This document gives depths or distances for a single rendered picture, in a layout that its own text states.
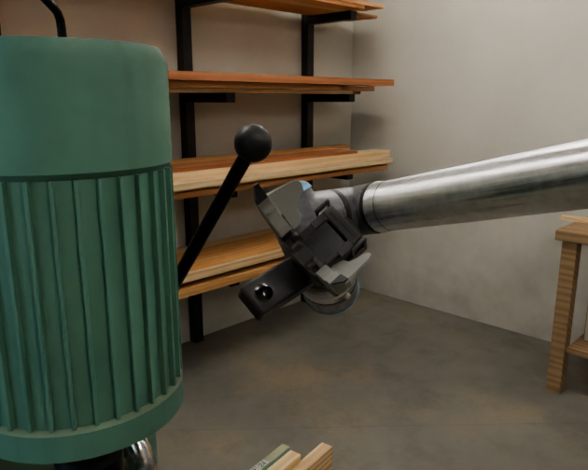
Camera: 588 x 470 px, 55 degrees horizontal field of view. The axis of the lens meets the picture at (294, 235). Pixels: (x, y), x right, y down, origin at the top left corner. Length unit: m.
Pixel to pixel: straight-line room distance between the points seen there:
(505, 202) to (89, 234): 0.55
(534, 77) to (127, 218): 3.42
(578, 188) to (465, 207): 0.16
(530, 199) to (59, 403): 0.59
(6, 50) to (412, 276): 3.98
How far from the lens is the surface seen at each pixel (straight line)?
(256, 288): 0.71
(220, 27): 3.58
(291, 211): 0.69
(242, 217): 3.72
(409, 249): 4.24
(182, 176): 2.83
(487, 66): 3.87
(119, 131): 0.42
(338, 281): 0.60
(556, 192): 0.77
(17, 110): 0.41
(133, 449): 0.75
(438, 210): 0.87
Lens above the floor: 1.47
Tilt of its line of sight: 13 degrees down
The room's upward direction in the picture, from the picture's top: straight up
